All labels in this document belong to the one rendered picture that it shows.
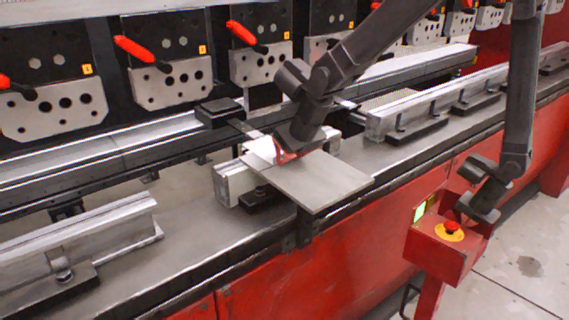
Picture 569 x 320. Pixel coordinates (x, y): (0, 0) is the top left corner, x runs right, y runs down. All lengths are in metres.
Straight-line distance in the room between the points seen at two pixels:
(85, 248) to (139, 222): 0.11
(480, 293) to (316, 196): 1.46
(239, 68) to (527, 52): 0.62
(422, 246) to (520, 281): 1.21
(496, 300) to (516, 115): 1.25
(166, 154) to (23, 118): 0.49
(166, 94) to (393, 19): 0.41
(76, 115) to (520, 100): 0.90
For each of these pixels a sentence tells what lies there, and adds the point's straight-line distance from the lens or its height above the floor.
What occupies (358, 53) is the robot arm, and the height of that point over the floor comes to 1.28.
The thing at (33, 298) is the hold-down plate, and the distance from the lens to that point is 0.81.
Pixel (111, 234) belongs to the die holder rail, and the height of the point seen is 0.93.
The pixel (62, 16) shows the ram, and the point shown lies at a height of 1.35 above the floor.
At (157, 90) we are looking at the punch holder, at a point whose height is 1.21.
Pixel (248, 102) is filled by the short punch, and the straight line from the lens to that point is 0.85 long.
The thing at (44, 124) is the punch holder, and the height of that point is 1.20.
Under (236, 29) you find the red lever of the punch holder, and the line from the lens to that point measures 0.72.
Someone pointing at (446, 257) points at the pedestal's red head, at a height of 0.74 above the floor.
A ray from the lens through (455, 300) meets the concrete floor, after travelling 2.01.
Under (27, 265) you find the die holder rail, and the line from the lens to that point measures 0.82.
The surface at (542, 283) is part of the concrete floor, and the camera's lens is 2.30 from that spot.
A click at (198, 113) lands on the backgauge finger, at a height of 1.01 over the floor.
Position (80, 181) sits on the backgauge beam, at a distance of 1.05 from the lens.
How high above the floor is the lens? 1.43
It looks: 31 degrees down
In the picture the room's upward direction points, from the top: straight up
